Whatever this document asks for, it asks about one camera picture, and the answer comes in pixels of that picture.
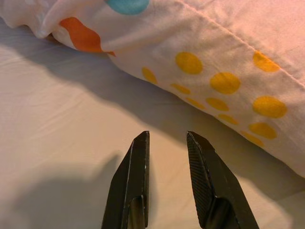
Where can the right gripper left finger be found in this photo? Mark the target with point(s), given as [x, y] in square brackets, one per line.
[131, 186]

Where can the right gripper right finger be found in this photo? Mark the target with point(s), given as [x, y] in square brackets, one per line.
[214, 186]

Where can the pink dotted pillow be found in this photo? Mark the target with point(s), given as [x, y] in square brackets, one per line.
[190, 35]

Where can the beige sheeted mattress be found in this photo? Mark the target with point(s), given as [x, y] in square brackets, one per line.
[59, 119]

